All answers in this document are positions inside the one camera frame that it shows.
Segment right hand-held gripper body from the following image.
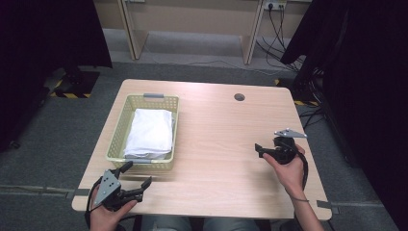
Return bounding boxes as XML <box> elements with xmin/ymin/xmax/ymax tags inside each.
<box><xmin>269</xmin><ymin>128</ymin><xmax>308</xmax><ymax>166</ymax></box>

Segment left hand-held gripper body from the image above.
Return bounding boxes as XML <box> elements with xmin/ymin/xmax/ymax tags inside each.
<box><xmin>93</xmin><ymin>168</ymin><xmax>143</xmax><ymax>212</ymax></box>

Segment white shirt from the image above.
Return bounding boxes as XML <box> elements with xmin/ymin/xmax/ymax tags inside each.
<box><xmin>123</xmin><ymin>108</ymin><xmax>177</xmax><ymax>161</ymax></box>

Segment yellow-green plastic basket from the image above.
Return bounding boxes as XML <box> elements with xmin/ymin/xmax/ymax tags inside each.
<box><xmin>105</xmin><ymin>92</ymin><xmax>181</xmax><ymax>171</ymax></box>

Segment person's right hand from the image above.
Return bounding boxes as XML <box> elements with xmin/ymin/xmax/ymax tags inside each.
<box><xmin>263</xmin><ymin>144</ymin><xmax>307</xmax><ymax>199</ymax></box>

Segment person's left hand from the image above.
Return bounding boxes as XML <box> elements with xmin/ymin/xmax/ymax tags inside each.
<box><xmin>89</xmin><ymin>187</ymin><xmax>140</xmax><ymax>231</ymax></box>

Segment person's left leg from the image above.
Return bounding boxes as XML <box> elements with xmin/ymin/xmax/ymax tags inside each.
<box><xmin>140</xmin><ymin>215</ymin><xmax>193</xmax><ymax>231</ymax></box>

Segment person's leg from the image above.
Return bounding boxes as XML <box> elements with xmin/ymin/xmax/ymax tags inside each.
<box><xmin>203</xmin><ymin>217</ymin><xmax>262</xmax><ymax>231</ymax></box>
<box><xmin>140</xmin><ymin>215</ymin><xmax>193</xmax><ymax>231</ymax></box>

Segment black stand base striped tape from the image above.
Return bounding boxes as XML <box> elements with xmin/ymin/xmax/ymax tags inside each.
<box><xmin>48</xmin><ymin>65</ymin><xmax>101</xmax><ymax>100</ymax></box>
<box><xmin>274</xmin><ymin>66</ymin><xmax>325</xmax><ymax>108</ymax></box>

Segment person's right leg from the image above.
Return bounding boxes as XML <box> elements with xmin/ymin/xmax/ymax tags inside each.
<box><xmin>203</xmin><ymin>217</ymin><xmax>262</xmax><ymax>231</ymax></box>

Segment black curtain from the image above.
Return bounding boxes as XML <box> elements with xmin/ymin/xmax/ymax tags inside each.
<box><xmin>0</xmin><ymin>0</ymin><xmax>114</xmax><ymax>152</ymax></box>
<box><xmin>280</xmin><ymin>0</ymin><xmax>408</xmax><ymax>231</ymax></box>

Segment white power outlet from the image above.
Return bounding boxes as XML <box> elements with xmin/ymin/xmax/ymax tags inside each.
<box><xmin>263</xmin><ymin>0</ymin><xmax>288</xmax><ymax>11</ymax></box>

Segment beige wooden desk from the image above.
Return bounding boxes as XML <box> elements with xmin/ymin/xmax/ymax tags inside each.
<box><xmin>93</xmin><ymin>0</ymin><xmax>312</xmax><ymax>65</ymax></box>

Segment left hand-held gripper cable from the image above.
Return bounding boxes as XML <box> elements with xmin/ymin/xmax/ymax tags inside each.
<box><xmin>84</xmin><ymin>177</ymin><xmax>105</xmax><ymax>231</ymax></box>

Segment hand-held gripper cable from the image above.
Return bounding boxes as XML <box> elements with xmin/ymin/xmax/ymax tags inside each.
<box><xmin>282</xmin><ymin>139</ymin><xmax>310</xmax><ymax>191</ymax></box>
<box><xmin>84</xmin><ymin>177</ymin><xmax>105</xmax><ymax>231</ymax></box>

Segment right hand-held gripper cable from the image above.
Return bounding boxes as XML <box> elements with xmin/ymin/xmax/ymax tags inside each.
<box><xmin>282</xmin><ymin>139</ymin><xmax>310</xmax><ymax>191</ymax></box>

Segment black floor cables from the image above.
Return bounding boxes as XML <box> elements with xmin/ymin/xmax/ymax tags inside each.
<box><xmin>298</xmin><ymin>105</ymin><xmax>327</xmax><ymax>130</ymax></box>

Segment white floor cable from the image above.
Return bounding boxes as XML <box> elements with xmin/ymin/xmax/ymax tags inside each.
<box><xmin>143</xmin><ymin>44</ymin><xmax>281</xmax><ymax>77</ymax></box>

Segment bundle of black power cables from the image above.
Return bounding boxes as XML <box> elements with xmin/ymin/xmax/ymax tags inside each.
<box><xmin>255</xmin><ymin>4</ymin><xmax>304</xmax><ymax>73</ymax></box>

